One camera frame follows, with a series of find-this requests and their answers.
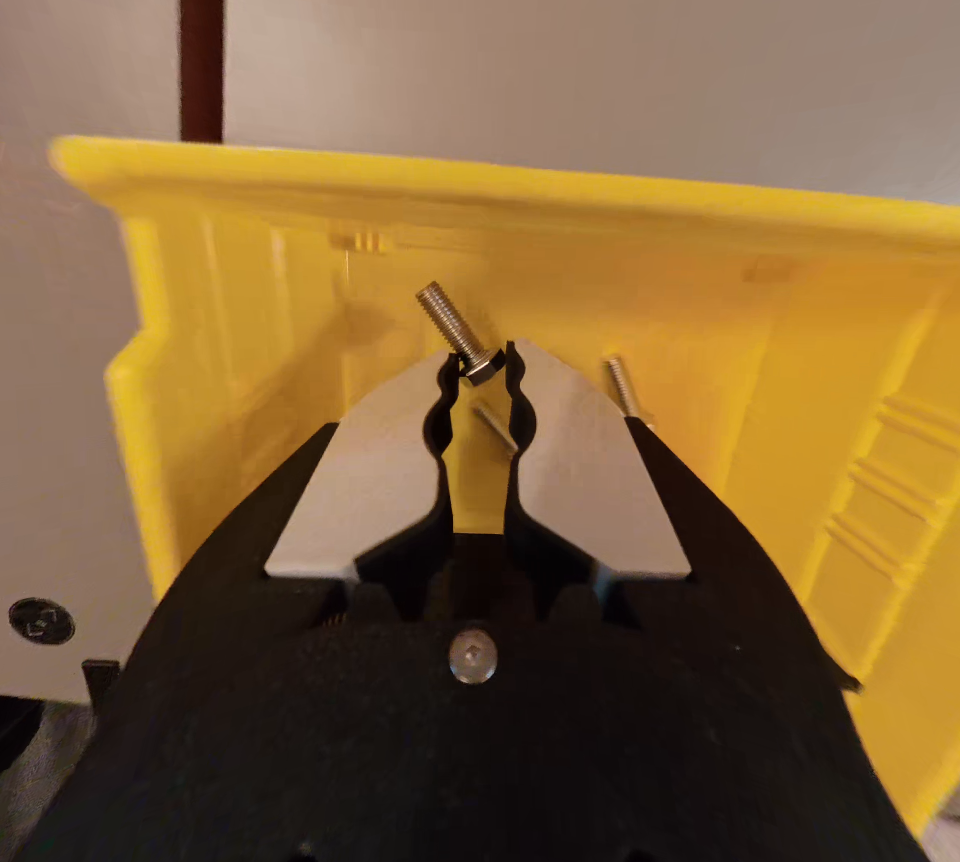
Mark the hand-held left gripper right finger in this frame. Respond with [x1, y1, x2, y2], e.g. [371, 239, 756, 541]
[502, 339, 693, 578]

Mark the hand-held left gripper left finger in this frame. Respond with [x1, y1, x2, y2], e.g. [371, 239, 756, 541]
[264, 350, 460, 582]

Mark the steel hex bolt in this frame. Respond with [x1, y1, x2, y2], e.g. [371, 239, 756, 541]
[414, 280, 504, 388]

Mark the yellow plastic bin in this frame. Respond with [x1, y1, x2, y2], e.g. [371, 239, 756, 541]
[48, 136, 960, 839]

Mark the grey desk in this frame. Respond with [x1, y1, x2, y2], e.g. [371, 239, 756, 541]
[0, 0, 960, 704]

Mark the small steel bolt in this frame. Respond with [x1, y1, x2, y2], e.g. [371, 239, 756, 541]
[471, 401, 520, 460]
[602, 354, 655, 430]

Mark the round black disc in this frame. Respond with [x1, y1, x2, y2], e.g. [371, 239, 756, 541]
[8, 597, 77, 647]

